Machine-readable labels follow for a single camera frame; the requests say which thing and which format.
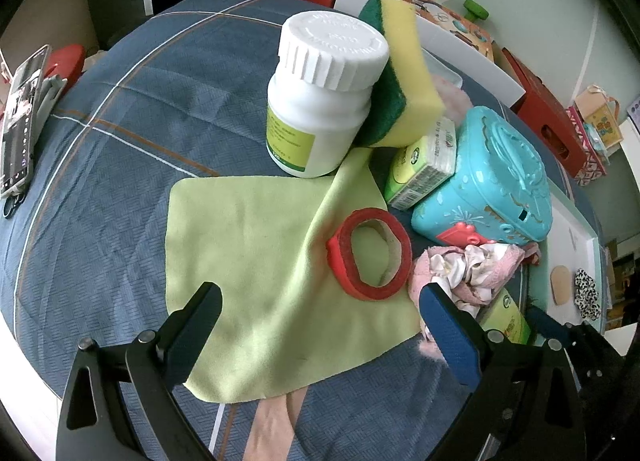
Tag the pink floral scrunchie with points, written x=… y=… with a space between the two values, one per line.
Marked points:
x=470 y=268

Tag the light green cloth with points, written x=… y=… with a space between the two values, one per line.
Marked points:
x=250 y=241

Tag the white desk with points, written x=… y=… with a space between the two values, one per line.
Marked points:
x=630 y=156

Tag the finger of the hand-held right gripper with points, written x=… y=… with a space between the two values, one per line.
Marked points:
x=544 y=322

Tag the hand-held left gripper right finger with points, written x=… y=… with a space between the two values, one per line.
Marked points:
x=450 y=336

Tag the green dumbbell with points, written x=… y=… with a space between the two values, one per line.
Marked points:
x=475 y=11

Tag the black smartphone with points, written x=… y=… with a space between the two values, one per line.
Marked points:
x=20 y=116

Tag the white pill bottle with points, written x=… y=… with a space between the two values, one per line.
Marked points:
x=320 y=116

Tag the beige powder puff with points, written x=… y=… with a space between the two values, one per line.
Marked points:
x=562 y=286

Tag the yellow green sponge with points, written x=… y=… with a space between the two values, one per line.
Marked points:
x=415 y=76

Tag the green tissue packet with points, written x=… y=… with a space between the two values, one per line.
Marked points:
x=415 y=171
x=507 y=321

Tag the pink fluffy cloth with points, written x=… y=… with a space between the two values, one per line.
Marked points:
x=452 y=96

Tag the leopard print scrunchie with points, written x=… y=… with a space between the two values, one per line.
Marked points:
x=586 y=293

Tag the white board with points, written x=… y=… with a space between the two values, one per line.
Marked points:
x=480 y=61

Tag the red cardboard box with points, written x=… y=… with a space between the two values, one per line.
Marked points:
x=545 y=116

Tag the teal plastic box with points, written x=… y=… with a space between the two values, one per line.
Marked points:
x=490 y=176

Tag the white shallow tray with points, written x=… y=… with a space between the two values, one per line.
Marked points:
x=570 y=241

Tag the patterned red basket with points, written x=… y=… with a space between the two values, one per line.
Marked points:
x=592 y=151

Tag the red stool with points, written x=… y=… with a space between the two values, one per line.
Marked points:
x=67 y=61

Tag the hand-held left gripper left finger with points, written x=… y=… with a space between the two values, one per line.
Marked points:
x=197 y=328

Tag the yellow printed bag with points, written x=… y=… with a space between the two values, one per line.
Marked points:
x=600 y=118

